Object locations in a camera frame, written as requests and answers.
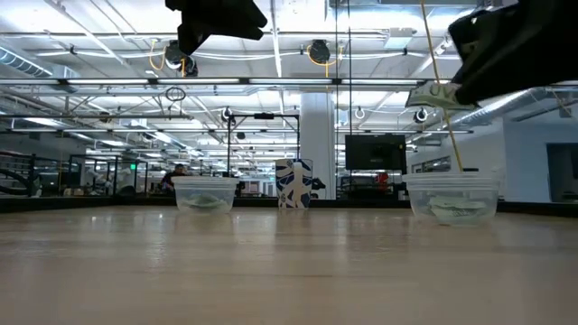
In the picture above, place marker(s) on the black metal gantry frame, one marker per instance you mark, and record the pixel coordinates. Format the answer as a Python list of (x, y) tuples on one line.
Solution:
[(264, 116)]

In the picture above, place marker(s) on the person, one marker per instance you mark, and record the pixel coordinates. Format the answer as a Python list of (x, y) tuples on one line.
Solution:
[(174, 179)]

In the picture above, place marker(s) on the blue white patterned mug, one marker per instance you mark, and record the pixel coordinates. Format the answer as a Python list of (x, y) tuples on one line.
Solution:
[(293, 185)]

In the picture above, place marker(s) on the clear plastic bin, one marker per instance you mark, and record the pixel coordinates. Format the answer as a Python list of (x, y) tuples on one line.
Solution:
[(451, 185), (205, 185)]

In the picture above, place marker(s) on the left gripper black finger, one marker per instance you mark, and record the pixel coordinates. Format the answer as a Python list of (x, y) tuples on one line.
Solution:
[(194, 38), (221, 19)]

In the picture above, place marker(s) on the black monitor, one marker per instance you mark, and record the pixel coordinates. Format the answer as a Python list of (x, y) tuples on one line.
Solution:
[(375, 152)]

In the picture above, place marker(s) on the white square pillar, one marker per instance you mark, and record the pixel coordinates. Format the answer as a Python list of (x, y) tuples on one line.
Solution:
[(317, 135)]

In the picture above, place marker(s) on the small red object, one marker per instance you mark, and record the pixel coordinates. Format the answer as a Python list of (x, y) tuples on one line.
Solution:
[(382, 180)]

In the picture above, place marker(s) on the long ceiling light strip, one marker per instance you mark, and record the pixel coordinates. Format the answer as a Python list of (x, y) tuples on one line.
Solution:
[(289, 81)]

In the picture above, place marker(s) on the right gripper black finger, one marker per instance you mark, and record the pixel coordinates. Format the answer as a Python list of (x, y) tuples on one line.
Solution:
[(496, 94), (506, 54)]

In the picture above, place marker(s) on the black metal railing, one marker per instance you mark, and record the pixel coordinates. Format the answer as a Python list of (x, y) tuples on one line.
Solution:
[(31, 173)]

